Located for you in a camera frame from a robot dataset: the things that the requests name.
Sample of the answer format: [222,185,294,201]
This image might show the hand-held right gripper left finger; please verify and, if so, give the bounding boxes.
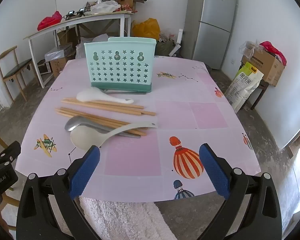
[16,145,101,240]

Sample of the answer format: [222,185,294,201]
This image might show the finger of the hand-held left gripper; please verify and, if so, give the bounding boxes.
[0,141,21,172]

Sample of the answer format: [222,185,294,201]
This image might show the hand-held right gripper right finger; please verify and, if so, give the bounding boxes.
[199,143,283,240]

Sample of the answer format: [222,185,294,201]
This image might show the beige plastic rice paddle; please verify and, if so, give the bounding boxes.
[70,121,158,151]

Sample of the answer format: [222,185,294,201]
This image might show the metal spoon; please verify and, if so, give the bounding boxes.
[65,116,141,139]

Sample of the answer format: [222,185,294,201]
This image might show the bunch of wooden chopsticks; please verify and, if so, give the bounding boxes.
[54,97,157,136]

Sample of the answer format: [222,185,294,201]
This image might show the white ceramic spoon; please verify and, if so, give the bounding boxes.
[76,88,134,104]

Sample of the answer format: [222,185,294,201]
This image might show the teal star-cutout utensil holder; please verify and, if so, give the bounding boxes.
[84,37,157,93]

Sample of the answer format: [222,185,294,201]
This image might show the wooden chair with dark seat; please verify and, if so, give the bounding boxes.
[0,126,21,232]
[0,46,41,103]

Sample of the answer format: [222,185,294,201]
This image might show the white fluffy rug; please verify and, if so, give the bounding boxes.
[79,196,178,240]

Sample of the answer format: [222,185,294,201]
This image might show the white and yellow rice bag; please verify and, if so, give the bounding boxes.
[224,61,264,113]

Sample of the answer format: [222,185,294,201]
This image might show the dark wooden stool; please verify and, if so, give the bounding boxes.
[250,81,270,111]

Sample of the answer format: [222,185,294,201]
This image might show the small cardboard box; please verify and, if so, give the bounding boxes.
[50,55,75,78]

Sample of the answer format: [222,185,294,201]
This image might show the grey plastic-wrapped box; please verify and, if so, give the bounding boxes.
[44,45,73,62]

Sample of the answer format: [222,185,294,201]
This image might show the large open cardboard box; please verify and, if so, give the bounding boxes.
[241,45,286,88]

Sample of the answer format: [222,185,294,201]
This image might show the white sack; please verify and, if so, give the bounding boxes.
[76,33,109,60]

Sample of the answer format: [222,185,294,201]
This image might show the white board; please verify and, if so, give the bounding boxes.
[168,28,184,57]

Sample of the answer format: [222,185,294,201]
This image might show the red bag on cardboard box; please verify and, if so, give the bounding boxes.
[259,41,287,66]

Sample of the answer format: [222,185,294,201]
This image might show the red plastic bag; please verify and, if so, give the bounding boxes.
[37,10,63,31]

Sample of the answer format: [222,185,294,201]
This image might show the white side table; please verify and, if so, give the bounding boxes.
[23,11,132,89]

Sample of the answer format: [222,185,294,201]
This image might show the silver refrigerator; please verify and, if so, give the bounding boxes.
[182,0,238,70]

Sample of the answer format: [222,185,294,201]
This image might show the yellow plastic bag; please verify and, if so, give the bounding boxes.
[131,18,161,41]

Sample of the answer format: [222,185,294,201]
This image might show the white plastic bag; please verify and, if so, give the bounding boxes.
[89,0,122,16]

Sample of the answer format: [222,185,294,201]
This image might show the cluttered cardboard box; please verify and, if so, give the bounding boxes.
[112,0,148,12]

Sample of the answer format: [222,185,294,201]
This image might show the black camera devices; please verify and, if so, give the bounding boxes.
[64,8,86,20]

